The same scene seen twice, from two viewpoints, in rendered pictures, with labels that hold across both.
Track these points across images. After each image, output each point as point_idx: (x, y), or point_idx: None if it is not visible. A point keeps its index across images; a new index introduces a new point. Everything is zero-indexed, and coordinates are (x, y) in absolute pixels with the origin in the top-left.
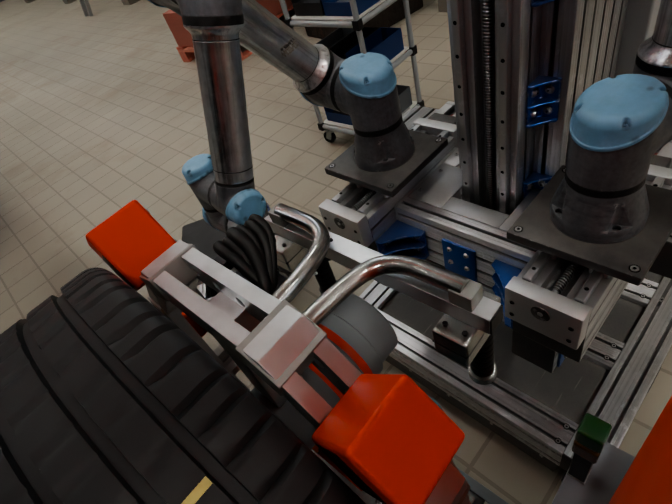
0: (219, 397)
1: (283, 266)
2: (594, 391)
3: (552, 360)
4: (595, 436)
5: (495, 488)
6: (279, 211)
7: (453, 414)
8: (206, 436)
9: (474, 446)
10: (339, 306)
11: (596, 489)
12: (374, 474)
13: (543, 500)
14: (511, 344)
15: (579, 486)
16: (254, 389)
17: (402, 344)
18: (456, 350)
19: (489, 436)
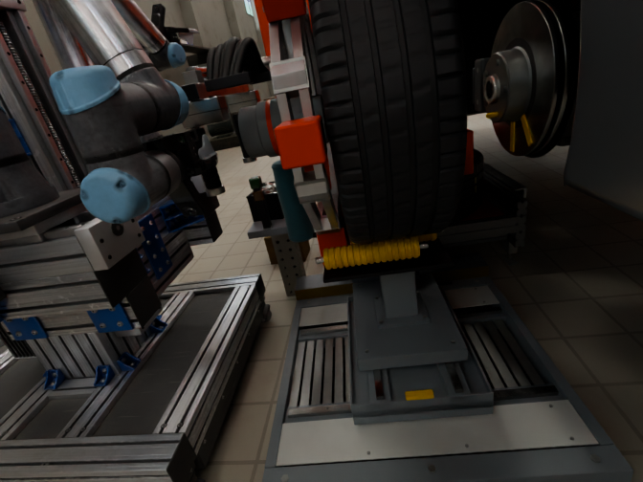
0: None
1: (228, 115)
2: (210, 294)
3: (218, 219)
4: (257, 176)
5: (287, 343)
6: (196, 67)
7: (248, 386)
8: None
9: (266, 363)
10: (251, 106)
11: (272, 224)
12: None
13: (280, 326)
14: (183, 331)
15: (274, 226)
16: (317, 100)
17: (200, 386)
18: (258, 96)
19: (254, 361)
